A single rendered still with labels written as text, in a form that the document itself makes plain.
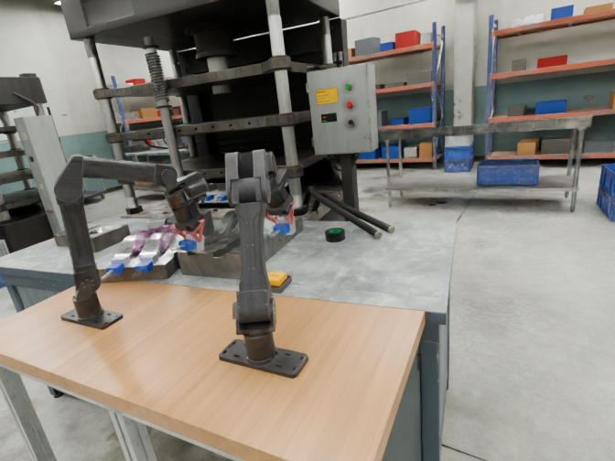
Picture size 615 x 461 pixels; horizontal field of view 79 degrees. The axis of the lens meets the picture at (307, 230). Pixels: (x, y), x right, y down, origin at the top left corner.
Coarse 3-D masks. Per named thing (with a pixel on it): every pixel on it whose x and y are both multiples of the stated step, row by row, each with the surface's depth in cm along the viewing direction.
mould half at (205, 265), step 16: (224, 224) 150; (272, 224) 142; (208, 240) 139; (224, 240) 137; (272, 240) 139; (288, 240) 152; (192, 256) 127; (208, 256) 125; (240, 256) 120; (192, 272) 130; (208, 272) 127; (224, 272) 124; (240, 272) 122
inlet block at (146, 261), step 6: (144, 258) 130; (150, 258) 129; (156, 258) 132; (138, 264) 127; (144, 264) 127; (150, 264) 128; (138, 270) 125; (144, 270) 127; (150, 270) 128; (132, 276) 122
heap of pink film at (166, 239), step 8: (168, 224) 163; (144, 232) 148; (152, 232) 150; (168, 232) 146; (176, 232) 146; (136, 240) 146; (144, 240) 145; (160, 240) 144; (168, 240) 143; (136, 248) 143; (160, 248) 142
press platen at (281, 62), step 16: (256, 64) 183; (272, 64) 168; (288, 64) 169; (304, 64) 204; (176, 80) 204; (192, 80) 200; (208, 80) 196; (224, 80) 197; (240, 80) 208; (256, 80) 221; (272, 80) 235; (96, 96) 213; (112, 96) 215; (128, 96) 224; (144, 96) 238; (176, 96) 274
